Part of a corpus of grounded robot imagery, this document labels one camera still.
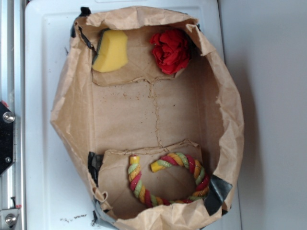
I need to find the red paper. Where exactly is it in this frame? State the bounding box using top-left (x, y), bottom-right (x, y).
top-left (150, 29), bottom-right (190, 75)

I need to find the brown paper bag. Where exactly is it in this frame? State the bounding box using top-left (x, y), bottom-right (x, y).
top-left (51, 6), bottom-right (244, 230)

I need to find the yellow green sponge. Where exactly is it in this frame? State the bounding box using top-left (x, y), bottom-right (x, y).
top-left (92, 30), bottom-right (128, 72)

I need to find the white plastic tray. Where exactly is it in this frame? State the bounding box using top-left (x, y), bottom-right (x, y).
top-left (24, 0), bottom-right (224, 230)

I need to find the red yellow green rope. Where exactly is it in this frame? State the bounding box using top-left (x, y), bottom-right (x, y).
top-left (128, 152), bottom-right (210, 208)

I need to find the black metal bracket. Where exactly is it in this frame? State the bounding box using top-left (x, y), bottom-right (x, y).
top-left (0, 102), bottom-right (15, 175)

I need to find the aluminium frame rail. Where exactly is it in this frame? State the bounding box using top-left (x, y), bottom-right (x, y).
top-left (0, 0), bottom-right (27, 230)

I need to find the silver corner bracket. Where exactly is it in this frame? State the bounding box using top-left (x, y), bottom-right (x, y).
top-left (0, 208), bottom-right (21, 230)

